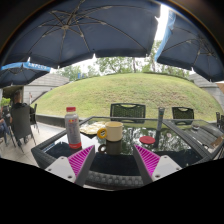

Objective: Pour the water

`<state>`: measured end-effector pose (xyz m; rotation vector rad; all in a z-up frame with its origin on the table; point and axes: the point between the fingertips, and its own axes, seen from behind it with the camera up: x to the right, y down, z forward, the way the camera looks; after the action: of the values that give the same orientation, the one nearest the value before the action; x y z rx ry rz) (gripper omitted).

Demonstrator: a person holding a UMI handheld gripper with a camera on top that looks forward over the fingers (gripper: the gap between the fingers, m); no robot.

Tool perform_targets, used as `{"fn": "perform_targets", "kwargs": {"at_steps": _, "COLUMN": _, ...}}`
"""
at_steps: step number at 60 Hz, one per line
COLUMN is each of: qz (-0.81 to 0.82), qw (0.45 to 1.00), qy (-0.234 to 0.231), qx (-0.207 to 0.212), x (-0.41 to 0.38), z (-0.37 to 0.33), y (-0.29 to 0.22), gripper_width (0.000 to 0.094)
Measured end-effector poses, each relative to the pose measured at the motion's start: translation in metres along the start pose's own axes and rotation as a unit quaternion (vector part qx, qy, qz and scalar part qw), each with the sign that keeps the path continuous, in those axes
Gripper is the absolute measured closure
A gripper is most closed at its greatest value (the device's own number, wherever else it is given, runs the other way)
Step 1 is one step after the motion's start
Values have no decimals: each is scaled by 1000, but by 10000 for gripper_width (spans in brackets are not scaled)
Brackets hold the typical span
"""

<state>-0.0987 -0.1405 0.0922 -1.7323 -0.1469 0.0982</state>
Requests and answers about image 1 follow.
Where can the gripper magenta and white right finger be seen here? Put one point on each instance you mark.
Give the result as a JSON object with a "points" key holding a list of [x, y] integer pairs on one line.
{"points": [[153, 167]]}

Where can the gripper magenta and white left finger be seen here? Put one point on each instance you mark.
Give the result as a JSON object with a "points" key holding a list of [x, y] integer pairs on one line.
{"points": [[74, 168]]}

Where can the red bottle cap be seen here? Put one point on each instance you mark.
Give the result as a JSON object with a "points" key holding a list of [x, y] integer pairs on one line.
{"points": [[147, 140]]}

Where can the glass-top wicker table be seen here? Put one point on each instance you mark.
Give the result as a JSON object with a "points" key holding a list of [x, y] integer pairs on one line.
{"points": [[114, 166]]}

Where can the plastic bottle with red cap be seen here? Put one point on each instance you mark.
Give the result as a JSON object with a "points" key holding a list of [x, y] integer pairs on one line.
{"points": [[72, 128]]}

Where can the grey umbrella pole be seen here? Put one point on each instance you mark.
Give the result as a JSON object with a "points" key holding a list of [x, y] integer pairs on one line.
{"points": [[161, 111]]}

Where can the dark wicker chair right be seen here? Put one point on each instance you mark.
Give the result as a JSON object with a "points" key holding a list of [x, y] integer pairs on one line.
{"points": [[183, 115]]}

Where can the dark wicker chair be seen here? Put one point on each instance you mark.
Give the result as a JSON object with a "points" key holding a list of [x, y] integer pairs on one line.
{"points": [[129, 112], [183, 115]]}

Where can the dark wicker chair centre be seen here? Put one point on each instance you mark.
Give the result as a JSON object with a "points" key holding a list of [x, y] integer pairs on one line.
{"points": [[129, 112]]}

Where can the grey chair at left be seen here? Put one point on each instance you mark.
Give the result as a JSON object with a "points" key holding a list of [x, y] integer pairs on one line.
{"points": [[22, 115]]}

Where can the seated person in black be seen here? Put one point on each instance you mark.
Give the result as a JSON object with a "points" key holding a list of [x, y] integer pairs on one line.
{"points": [[18, 102]]}

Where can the left blue umbrella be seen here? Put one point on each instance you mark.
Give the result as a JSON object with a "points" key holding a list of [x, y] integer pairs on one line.
{"points": [[21, 73]]}

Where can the right dark blue umbrella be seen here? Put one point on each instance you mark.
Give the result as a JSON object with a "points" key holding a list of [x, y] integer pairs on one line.
{"points": [[184, 46]]}

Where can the large dark blue umbrella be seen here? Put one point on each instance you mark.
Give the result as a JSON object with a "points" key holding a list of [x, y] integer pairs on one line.
{"points": [[69, 31]]}

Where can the cream mug with yellow handle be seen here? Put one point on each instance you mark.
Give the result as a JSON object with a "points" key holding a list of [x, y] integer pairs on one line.
{"points": [[112, 131]]}

